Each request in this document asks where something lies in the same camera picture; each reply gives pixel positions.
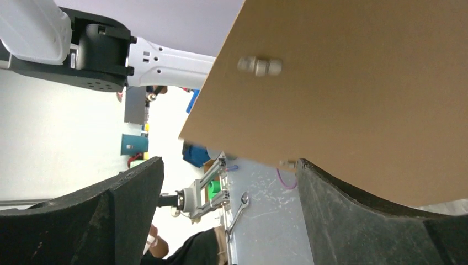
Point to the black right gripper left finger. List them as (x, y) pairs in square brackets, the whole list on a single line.
[(105, 223)]

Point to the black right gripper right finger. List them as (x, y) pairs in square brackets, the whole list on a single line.
[(347, 225)]

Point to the brown mdf backing board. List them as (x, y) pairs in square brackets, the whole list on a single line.
[(372, 92)]

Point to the teal container in background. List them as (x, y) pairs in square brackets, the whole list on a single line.
[(133, 144)]

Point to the person in black shirt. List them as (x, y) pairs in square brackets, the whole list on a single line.
[(203, 248)]

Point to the silver wrench on bench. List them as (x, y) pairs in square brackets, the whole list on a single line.
[(245, 202)]

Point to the aluminium extrusion rail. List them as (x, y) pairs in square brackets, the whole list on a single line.
[(203, 196)]

